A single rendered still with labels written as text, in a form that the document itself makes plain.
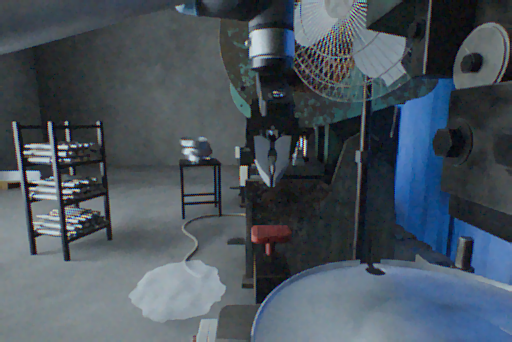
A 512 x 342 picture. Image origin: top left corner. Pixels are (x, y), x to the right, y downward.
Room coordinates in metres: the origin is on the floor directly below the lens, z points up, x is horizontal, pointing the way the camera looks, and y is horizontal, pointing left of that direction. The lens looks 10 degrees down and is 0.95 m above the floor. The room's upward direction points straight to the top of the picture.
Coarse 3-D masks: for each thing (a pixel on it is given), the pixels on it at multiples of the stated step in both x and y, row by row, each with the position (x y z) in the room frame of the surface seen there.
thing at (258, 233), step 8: (256, 232) 0.52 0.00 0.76; (264, 232) 0.52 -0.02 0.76; (272, 232) 0.52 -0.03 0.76; (280, 232) 0.52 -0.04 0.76; (288, 232) 0.52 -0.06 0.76; (256, 240) 0.50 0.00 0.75; (264, 240) 0.50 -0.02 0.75; (272, 240) 0.50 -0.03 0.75; (280, 240) 0.50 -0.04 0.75; (288, 240) 0.51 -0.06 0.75; (272, 248) 0.53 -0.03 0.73
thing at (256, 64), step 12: (252, 60) 0.54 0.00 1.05; (264, 60) 0.52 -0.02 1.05; (276, 60) 0.52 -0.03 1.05; (288, 60) 0.53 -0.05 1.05; (252, 108) 0.52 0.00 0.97; (252, 120) 0.52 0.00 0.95; (264, 120) 0.52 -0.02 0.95; (276, 120) 0.53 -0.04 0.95; (288, 120) 0.53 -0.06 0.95; (264, 132) 0.53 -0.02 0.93
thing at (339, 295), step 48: (288, 288) 0.30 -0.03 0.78; (336, 288) 0.30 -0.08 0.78; (384, 288) 0.29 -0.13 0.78; (432, 288) 0.29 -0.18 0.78; (480, 288) 0.29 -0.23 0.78; (288, 336) 0.22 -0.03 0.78; (336, 336) 0.22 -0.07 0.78; (384, 336) 0.21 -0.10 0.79; (432, 336) 0.21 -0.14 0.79; (480, 336) 0.21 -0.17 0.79
